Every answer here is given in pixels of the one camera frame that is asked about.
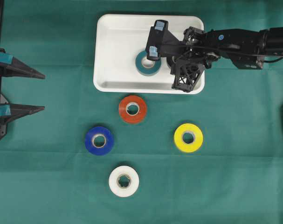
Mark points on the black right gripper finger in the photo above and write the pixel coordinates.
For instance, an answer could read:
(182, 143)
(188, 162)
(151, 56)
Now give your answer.
(187, 74)

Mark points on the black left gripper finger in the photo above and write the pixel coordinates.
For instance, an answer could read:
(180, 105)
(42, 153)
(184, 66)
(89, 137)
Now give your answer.
(19, 111)
(19, 69)

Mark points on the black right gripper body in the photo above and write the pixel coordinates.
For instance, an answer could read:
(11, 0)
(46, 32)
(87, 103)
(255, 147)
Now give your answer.
(195, 51)

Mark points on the black tape roll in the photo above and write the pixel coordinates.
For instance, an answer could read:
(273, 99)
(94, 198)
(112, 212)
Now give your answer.
(169, 62)

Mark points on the green tape roll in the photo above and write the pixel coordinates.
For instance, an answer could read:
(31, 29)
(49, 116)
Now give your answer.
(145, 66)

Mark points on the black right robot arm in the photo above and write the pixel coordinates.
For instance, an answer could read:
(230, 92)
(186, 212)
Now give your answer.
(247, 50)

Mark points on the red tape roll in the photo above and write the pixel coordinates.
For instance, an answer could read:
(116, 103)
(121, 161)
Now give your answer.
(132, 109)

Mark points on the yellow tape roll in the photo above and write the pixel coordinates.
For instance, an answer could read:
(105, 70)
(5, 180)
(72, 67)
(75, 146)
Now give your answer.
(188, 138)

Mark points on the blue tape roll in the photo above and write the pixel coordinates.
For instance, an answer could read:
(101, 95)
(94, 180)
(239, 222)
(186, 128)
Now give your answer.
(99, 141)

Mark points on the white tape roll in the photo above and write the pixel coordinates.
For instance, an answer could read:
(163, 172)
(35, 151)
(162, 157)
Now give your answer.
(124, 181)

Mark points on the white plastic tray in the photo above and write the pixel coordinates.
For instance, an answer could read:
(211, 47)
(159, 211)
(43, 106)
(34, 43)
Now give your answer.
(120, 37)

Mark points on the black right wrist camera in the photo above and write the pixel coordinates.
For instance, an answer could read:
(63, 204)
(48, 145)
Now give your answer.
(162, 43)

